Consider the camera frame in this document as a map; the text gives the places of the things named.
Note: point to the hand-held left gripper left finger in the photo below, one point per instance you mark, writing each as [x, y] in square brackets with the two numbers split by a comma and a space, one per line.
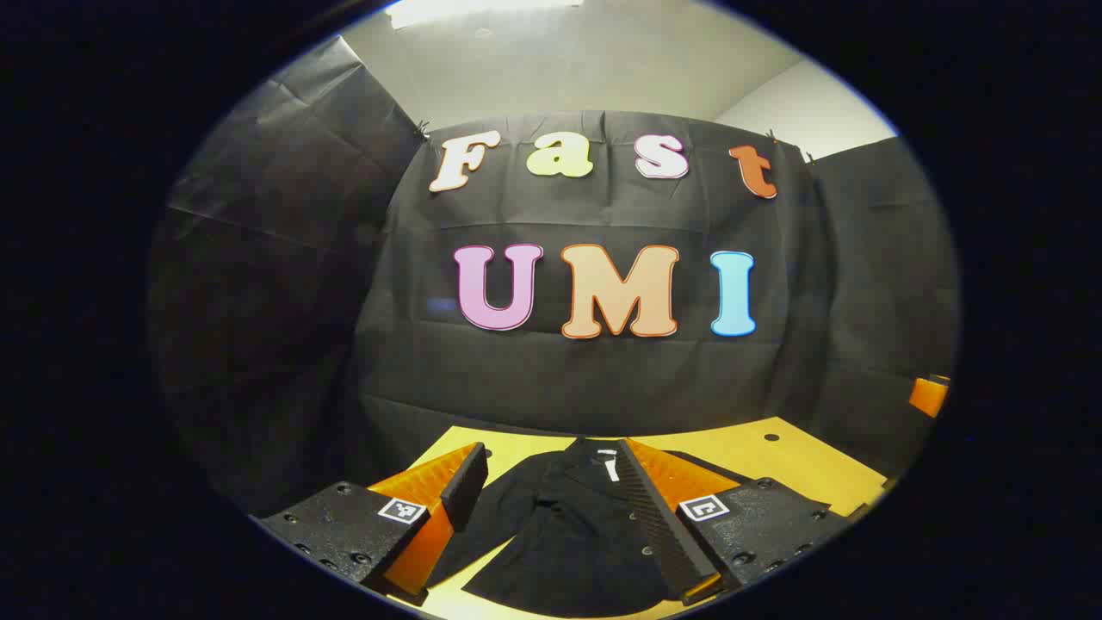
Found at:
[463, 486]

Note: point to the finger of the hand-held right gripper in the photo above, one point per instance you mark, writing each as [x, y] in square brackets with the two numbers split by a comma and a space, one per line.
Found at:
[930, 396]

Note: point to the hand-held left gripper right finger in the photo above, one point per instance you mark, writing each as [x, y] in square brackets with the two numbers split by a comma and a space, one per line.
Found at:
[659, 525]

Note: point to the black button-up shirt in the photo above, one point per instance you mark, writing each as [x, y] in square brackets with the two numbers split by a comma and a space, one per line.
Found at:
[560, 534]

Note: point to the black backdrop cloth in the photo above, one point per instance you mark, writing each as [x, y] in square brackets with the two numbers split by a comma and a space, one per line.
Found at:
[603, 379]

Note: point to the ceiling light panel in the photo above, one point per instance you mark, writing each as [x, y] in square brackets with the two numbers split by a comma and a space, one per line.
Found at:
[482, 10]

